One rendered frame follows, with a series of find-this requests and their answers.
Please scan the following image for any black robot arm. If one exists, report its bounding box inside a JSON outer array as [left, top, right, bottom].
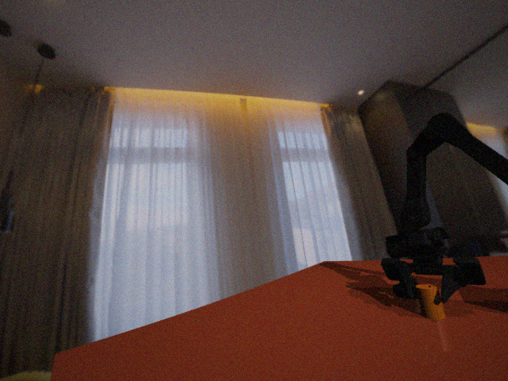
[[385, 112, 508, 261]]

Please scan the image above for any orange knob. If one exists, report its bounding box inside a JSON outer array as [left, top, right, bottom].
[[415, 284, 445, 320]]

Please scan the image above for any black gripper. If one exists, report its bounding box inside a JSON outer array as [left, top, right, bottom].
[[381, 253, 486, 303]]

